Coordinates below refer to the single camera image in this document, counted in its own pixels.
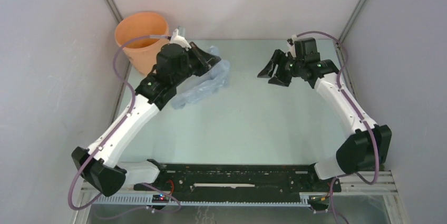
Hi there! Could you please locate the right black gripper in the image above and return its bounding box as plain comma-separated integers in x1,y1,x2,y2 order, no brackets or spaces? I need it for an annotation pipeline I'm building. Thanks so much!
257,50,304,88

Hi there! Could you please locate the orange plastic trash bin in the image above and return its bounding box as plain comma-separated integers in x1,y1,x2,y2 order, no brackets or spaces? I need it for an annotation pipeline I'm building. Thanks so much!
114,12,169,75

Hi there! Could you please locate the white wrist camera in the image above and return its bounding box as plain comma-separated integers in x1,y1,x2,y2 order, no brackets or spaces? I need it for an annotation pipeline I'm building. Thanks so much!
286,34,298,57
170,26,191,50

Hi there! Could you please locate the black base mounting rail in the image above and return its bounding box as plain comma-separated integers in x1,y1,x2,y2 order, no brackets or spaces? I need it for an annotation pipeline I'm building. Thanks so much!
151,163,341,201

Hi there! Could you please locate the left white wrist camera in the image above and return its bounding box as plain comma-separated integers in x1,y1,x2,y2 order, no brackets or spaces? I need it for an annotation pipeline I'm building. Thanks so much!
170,26,191,50

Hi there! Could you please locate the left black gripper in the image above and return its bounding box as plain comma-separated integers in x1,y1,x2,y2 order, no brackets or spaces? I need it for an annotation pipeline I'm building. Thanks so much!
172,42,221,86

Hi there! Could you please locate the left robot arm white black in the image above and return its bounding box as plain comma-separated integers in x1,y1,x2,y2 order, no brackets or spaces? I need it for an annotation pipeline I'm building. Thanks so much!
72,42,230,197

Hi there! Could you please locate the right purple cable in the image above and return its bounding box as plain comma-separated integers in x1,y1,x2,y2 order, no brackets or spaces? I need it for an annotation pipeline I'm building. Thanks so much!
297,31,381,186

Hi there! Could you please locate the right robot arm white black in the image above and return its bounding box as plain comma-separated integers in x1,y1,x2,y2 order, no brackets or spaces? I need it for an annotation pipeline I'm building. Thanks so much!
257,37,392,191

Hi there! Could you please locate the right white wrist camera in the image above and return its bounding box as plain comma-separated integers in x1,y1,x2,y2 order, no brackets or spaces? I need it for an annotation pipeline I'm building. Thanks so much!
286,34,298,57

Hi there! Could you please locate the white slotted cable duct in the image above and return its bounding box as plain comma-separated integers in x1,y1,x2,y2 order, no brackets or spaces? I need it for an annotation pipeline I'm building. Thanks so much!
94,193,310,207

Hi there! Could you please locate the light blue plastic trash bag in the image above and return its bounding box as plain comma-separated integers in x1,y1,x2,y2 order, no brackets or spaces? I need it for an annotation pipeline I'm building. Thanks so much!
170,59,230,110

